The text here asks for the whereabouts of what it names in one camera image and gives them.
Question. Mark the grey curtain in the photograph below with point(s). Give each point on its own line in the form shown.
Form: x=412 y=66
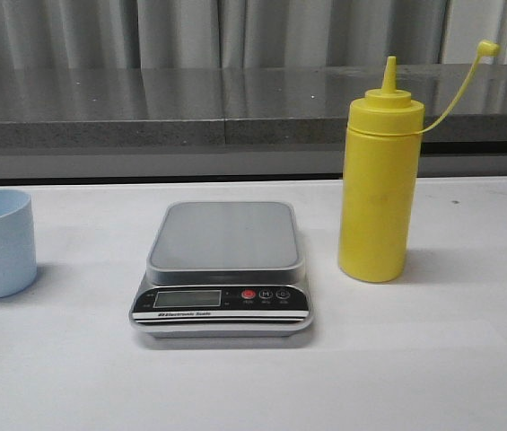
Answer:
x=244 y=34

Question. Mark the yellow squeeze bottle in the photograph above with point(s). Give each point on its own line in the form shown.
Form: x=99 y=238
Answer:
x=384 y=133

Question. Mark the grey granite counter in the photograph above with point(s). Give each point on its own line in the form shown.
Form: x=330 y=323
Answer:
x=113 y=125

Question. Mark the silver electronic kitchen scale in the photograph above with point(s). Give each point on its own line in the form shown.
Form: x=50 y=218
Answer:
x=225 y=269

